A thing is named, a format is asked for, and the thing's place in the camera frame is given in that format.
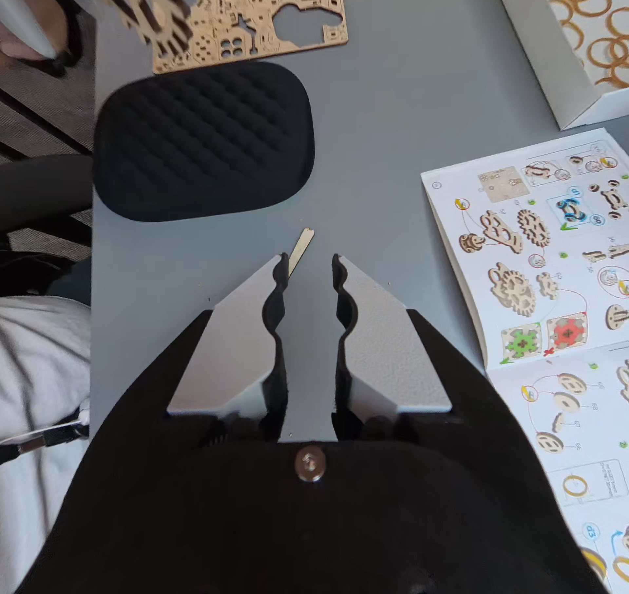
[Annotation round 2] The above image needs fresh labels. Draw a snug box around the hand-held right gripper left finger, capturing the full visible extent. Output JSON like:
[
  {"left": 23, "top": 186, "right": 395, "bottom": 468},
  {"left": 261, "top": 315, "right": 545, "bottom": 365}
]
[{"left": 167, "top": 254, "right": 289, "bottom": 440}]

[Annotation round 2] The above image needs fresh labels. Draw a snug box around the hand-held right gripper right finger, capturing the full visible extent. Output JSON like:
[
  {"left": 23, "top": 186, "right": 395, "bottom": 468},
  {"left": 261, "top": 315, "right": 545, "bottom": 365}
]
[{"left": 332, "top": 254, "right": 452, "bottom": 440}]

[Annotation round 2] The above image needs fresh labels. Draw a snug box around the small wooden gear assembly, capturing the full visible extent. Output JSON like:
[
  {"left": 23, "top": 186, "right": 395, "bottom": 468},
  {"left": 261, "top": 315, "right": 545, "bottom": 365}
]
[{"left": 105, "top": 0, "right": 193, "bottom": 58}]

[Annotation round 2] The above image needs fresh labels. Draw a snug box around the laser-cut wooden puzzle sheet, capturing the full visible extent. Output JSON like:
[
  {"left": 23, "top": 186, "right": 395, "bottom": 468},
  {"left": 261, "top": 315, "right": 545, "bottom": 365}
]
[{"left": 151, "top": 0, "right": 350, "bottom": 75}]

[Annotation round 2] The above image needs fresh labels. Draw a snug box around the person's left hand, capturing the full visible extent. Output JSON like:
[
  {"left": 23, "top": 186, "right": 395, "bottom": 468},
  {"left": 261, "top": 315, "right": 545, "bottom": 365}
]
[{"left": 0, "top": 0, "right": 67, "bottom": 60}]

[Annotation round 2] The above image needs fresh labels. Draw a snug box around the small wooden stick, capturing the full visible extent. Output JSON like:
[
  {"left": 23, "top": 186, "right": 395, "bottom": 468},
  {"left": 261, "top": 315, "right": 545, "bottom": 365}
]
[{"left": 287, "top": 227, "right": 315, "bottom": 278}]

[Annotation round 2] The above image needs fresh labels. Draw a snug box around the illustrated instruction booklet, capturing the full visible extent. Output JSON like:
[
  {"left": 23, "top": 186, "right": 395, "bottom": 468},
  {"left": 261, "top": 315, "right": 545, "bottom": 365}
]
[{"left": 420, "top": 127, "right": 629, "bottom": 594}]

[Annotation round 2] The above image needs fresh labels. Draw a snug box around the person's white clothing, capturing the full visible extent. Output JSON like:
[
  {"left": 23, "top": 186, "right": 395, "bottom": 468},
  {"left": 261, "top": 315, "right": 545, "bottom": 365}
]
[{"left": 0, "top": 296, "right": 92, "bottom": 594}]

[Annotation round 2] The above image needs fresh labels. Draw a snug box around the black quilted pad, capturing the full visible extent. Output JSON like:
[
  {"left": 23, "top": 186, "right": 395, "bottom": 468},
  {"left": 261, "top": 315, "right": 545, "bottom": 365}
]
[{"left": 92, "top": 60, "right": 316, "bottom": 223}]

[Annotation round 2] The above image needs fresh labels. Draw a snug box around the white cardboard box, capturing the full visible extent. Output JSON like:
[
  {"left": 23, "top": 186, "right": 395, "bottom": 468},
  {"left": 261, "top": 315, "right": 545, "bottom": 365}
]
[{"left": 484, "top": 0, "right": 629, "bottom": 131}]

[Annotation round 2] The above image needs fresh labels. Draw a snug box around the pile of golden rubber bands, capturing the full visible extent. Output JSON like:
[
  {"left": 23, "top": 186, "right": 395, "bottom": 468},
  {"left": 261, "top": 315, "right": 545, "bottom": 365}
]
[{"left": 538, "top": 0, "right": 629, "bottom": 89}]

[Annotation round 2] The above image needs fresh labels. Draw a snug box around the black and white strap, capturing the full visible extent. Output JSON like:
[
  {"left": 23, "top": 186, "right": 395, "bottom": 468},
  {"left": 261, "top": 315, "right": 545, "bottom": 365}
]
[{"left": 0, "top": 407, "right": 90, "bottom": 464}]

